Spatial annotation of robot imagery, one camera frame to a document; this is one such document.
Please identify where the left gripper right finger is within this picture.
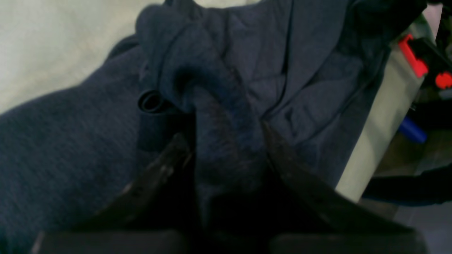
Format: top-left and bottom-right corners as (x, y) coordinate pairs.
(261, 122), (414, 235)

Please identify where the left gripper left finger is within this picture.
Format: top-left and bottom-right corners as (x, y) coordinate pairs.
(73, 133), (192, 232)

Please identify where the dark long-sleeve T-shirt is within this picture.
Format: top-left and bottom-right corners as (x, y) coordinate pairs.
(1, 0), (427, 254)

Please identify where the orange black clamp far left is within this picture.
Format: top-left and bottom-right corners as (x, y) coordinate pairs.
(398, 34), (452, 90)

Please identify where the blue clamp handle left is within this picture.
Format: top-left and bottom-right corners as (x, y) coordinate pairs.
(398, 117), (427, 144)

